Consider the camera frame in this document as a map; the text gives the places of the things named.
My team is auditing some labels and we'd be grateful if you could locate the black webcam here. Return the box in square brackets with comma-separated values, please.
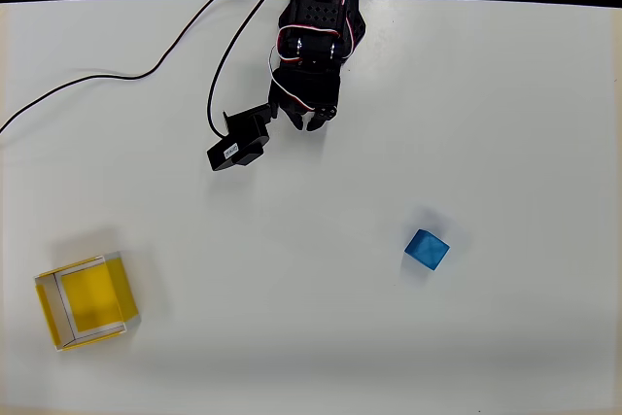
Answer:
[205, 102, 280, 174]

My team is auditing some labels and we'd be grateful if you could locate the blue cube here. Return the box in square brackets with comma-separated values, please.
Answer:
[403, 227, 452, 272]

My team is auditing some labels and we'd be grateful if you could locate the yellow paper box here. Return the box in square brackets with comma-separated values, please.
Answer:
[33, 250, 144, 354]

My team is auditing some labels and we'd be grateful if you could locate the black webcam cable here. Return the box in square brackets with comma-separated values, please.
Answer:
[206, 0, 298, 139]

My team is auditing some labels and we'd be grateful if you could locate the red white servo wire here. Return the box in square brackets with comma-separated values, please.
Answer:
[268, 23, 342, 114]

